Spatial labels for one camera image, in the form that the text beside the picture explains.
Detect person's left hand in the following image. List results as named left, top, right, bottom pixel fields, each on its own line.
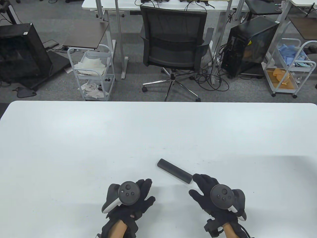
left=105, top=178, right=156, bottom=233

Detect person's right hand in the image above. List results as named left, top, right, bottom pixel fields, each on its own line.
left=189, top=174, right=239, bottom=225

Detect black remote control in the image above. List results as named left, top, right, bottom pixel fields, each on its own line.
left=157, top=159, right=193, bottom=184

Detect person's right forearm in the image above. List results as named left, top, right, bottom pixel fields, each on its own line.
left=222, top=222, right=238, bottom=238

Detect person's left forearm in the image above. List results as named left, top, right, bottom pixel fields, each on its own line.
left=109, top=219, right=129, bottom=238

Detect left hand tracking controller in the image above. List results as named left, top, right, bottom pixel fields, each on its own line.
left=102, top=181, right=140, bottom=213

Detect hand tracking controller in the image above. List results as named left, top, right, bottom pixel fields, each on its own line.
left=210, top=184, right=247, bottom=221
left=102, top=181, right=140, bottom=213

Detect right hand tracking controller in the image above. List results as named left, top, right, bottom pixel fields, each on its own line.
left=210, top=184, right=247, bottom=221

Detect printed crumpled paper sheets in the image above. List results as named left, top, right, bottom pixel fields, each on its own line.
left=80, top=81, right=104, bottom=98

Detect white cart with papers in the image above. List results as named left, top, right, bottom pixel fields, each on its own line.
left=67, top=45, right=116, bottom=101

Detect white cart with cloths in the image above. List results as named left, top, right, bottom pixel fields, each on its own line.
left=262, top=38, right=317, bottom=99

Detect orange cloth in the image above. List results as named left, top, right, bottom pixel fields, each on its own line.
left=272, top=68, right=292, bottom=86

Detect white crumpled paper sheets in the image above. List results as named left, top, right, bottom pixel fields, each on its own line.
left=74, top=57, right=109, bottom=75

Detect black flat floor base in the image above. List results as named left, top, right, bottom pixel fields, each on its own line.
left=30, top=51, right=72, bottom=91

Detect light blue cloth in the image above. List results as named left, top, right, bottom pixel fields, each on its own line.
left=277, top=44, right=313, bottom=67

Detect black computer tower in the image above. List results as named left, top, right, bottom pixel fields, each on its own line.
left=221, top=16, right=279, bottom=78

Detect black mesh office chair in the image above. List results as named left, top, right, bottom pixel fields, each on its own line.
left=139, top=5, right=214, bottom=102

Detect brown side table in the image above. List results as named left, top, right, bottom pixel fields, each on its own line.
left=62, top=21, right=110, bottom=50

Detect black mesh cabinet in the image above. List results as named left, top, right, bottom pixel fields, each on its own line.
left=0, top=23, right=53, bottom=86

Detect black small table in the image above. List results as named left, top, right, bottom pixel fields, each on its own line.
left=245, top=0, right=283, bottom=15

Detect dark brown small table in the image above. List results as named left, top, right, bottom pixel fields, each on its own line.
left=289, top=16, right=317, bottom=40

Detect white background desk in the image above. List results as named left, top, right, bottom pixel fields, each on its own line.
left=82, top=0, right=250, bottom=85

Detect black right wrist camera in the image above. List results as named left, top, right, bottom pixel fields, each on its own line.
left=204, top=218, right=223, bottom=238

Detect black floor cable tangle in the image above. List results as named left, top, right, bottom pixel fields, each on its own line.
left=193, top=45, right=229, bottom=91

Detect black floor bracket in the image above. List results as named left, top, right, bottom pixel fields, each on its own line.
left=13, top=87, right=37, bottom=97

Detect silver aluminium post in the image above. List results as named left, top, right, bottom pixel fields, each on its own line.
left=115, top=0, right=129, bottom=80
left=211, top=0, right=234, bottom=85

